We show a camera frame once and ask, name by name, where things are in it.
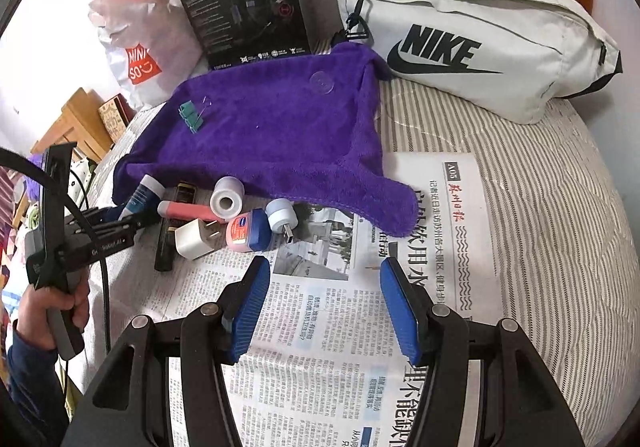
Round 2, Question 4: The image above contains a white waist bag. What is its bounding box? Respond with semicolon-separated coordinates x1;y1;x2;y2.
331;0;623;125

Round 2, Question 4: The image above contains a white charger plug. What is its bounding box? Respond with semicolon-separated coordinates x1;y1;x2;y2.
173;218;221;262

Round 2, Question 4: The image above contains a wooden furniture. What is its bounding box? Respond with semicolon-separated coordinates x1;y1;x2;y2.
32;87;116;162

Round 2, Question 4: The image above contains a patterned box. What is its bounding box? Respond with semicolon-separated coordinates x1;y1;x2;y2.
97;94;136;138

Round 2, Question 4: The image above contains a white power strip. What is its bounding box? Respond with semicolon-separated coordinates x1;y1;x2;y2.
67;157;96;208

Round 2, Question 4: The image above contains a person's left forearm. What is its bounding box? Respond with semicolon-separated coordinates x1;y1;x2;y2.
0;327;72;447

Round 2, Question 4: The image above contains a black headphone box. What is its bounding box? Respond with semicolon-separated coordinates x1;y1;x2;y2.
172;0;312;72

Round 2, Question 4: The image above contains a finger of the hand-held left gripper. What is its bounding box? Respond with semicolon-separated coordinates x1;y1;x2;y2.
75;207;126;229
92;214;162;248

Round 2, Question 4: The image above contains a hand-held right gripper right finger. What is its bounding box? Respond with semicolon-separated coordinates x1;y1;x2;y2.
379;257;586;447

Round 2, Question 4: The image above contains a white plastic shopping bag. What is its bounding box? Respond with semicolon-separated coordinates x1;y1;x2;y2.
89;0;211;110

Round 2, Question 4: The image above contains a person's left hand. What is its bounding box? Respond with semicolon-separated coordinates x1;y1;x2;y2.
16;276;92;354

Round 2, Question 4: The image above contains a clear suction cup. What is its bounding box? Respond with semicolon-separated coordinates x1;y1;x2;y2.
309;71;337;95

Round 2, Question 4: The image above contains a blue and white tube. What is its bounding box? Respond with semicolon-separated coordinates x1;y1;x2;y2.
117;174;165;224

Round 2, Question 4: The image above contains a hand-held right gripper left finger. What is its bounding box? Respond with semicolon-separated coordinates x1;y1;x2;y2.
61;256;273;447

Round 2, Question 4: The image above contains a purple towel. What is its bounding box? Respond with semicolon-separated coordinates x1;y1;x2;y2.
111;43;418;238

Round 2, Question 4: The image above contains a pink tube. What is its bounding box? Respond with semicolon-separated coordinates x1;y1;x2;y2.
157;200;216;222

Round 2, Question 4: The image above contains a pink jar with blue lid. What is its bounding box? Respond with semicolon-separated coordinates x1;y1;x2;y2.
226;208;273;254

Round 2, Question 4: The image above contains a white tape roll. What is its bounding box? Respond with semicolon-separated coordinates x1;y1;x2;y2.
210;176;245;220

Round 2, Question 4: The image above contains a black and gold lipstick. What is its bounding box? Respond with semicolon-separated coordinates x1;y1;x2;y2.
154;182;196;273

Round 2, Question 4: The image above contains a newspaper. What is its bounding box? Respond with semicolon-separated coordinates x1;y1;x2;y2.
107;152;493;447

